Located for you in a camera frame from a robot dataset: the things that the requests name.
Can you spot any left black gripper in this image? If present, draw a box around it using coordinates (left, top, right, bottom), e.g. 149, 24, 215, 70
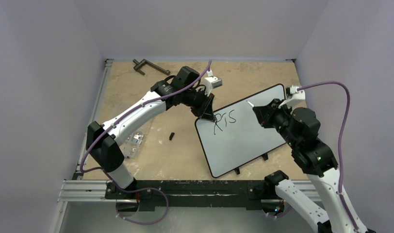
181, 88, 214, 121

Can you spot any white whiteboard black frame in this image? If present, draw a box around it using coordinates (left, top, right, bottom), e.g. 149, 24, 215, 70
195, 83, 285, 178

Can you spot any black marker cap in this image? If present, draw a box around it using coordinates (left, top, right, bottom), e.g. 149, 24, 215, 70
169, 132, 175, 141

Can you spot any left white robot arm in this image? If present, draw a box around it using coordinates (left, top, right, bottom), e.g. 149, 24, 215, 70
84, 66, 223, 199

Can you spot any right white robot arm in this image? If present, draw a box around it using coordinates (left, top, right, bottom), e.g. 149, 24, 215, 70
252, 99, 372, 233

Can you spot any clear plastic screw box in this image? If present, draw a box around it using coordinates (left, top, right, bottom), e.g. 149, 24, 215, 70
120, 121, 151, 159

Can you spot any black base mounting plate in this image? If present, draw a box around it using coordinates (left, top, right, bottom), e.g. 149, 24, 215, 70
105, 180, 288, 215

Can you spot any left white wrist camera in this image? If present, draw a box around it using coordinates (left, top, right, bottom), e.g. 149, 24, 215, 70
203, 76, 223, 96

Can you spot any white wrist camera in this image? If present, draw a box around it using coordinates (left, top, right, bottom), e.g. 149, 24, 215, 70
278, 85, 306, 108
203, 76, 223, 96

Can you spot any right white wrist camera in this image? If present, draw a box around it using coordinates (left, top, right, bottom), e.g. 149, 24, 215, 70
278, 85, 306, 108

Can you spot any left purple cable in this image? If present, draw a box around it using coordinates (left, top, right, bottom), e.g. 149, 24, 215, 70
80, 59, 213, 225

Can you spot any dark metal clamp handle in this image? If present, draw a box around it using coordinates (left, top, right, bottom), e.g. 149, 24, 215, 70
132, 59, 171, 76

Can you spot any aluminium rail frame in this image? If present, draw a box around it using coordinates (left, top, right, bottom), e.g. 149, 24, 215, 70
57, 59, 115, 202

